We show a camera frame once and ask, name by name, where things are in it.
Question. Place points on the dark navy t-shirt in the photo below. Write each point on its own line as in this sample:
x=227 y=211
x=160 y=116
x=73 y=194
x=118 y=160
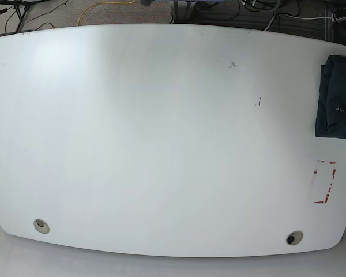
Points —
x=331 y=112

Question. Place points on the red tape rectangle marking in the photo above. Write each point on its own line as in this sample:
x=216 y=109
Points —
x=323 y=177

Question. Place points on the right table grommet hole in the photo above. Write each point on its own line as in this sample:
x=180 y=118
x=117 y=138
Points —
x=294 y=238

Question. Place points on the table grommet hole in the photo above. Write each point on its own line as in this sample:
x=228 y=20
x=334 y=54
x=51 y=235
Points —
x=41 y=226
x=294 y=238

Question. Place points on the left table grommet hole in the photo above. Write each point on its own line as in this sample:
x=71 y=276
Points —
x=41 y=226

